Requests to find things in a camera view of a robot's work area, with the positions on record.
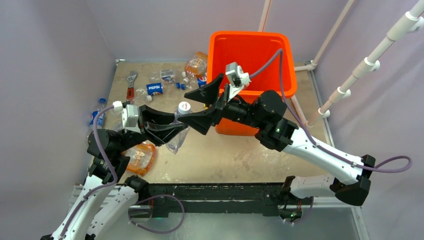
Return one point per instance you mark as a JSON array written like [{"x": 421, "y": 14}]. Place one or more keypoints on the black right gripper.
[{"x": 203, "y": 119}]

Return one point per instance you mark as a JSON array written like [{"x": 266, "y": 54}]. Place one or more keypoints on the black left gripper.
[{"x": 160, "y": 128}]

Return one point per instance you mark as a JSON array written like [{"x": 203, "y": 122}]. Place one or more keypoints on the blue pepsi label bottle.
[{"x": 151, "y": 90}]

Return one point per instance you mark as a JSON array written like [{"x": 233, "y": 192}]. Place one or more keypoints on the orange plastic bin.
[{"x": 251, "y": 50}]

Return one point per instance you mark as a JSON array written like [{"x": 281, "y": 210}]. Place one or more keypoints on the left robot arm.
[{"x": 101, "y": 201}]

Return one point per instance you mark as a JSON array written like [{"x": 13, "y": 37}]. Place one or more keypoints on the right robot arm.
[{"x": 348, "y": 176}]

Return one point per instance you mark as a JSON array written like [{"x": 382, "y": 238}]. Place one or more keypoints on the orange bottle behind bin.
[{"x": 197, "y": 65}]

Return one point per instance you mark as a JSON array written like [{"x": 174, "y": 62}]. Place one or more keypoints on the crushed orange label bottle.
[{"x": 142, "y": 157}]

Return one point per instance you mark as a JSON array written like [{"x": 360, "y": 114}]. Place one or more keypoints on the red adjustable wrench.
[{"x": 131, "y": 80}]

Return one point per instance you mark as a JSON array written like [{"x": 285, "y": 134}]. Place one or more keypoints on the small label clear bottle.
[{"x": 168, "y": 75}]

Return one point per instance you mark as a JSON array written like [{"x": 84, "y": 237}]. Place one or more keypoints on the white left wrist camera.
[{"x": 129, "y": 115}]

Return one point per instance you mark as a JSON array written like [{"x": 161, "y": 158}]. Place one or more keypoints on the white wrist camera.
[
  {"x": 129, "y": 115},
  {"x": 238, "y": 79}
]

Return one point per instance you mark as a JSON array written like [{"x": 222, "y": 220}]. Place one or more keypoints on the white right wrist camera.
[{"x": 238, "y": 79}]

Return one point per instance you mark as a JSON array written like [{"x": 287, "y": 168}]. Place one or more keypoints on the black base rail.
[{"x": 270, "y": 199}]

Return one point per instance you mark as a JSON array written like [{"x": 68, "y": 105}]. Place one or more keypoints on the white pvc pipe frame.
[{"x": 350, "y": 45}]

